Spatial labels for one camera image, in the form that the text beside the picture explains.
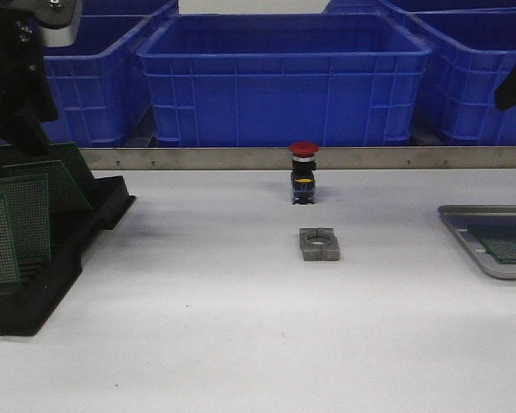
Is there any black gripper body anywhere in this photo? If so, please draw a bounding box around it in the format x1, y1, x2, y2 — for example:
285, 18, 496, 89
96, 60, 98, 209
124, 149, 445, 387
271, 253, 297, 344
0, 1, 82, 127

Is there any green perforated circuit board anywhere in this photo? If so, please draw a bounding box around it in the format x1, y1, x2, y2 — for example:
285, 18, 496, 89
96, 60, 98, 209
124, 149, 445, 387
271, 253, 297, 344
468, 225, 516, 264

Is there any silver metal tray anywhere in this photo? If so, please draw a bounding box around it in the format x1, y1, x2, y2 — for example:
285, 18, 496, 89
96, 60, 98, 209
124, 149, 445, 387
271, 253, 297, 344
439, 205, 516, 280

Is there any black slotted board rack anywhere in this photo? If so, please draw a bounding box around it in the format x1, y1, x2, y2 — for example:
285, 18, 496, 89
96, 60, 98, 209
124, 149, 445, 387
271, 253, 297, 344
0, 141, 137, 337

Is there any blue right plastic bin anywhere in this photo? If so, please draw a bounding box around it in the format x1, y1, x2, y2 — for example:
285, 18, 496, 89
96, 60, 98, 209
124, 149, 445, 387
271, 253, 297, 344
408, 11, 516, 146

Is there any blue plastic bin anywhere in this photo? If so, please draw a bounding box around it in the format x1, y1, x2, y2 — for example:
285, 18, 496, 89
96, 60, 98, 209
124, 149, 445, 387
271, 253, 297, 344
43, 15, 153, 148
138, 14, 431, 148
408, 11, 516, 146

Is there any blue left plastic bin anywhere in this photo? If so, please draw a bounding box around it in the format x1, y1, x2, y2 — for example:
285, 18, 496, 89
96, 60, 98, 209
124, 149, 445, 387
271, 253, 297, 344
43, 15, 153, 148

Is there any blue rear left bin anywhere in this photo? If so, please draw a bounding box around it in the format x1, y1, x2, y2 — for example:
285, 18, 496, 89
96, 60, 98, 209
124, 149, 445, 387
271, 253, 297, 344
83, 0, 179, 16

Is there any blue rear right bin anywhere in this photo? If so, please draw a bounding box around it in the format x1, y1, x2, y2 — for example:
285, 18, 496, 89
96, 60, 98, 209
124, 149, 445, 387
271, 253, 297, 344
323, 0, 516, 14

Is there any blue centre plastic bin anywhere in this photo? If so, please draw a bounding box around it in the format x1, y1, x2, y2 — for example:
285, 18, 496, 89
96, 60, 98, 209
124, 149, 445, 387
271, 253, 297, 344
138, 14, 431, 148

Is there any red emergency stop button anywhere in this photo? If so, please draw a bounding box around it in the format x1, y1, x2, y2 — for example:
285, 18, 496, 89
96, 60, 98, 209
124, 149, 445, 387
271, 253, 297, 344
289, 142, 319, 205

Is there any grey metal clamp block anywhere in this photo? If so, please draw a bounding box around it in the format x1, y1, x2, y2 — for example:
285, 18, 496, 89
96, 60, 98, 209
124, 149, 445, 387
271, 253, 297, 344
298, 227, 341, 262

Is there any metal table edge rail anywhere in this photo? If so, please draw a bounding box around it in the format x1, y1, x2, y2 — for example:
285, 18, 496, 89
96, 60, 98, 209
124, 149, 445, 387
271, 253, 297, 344
81, 146, 516, 170

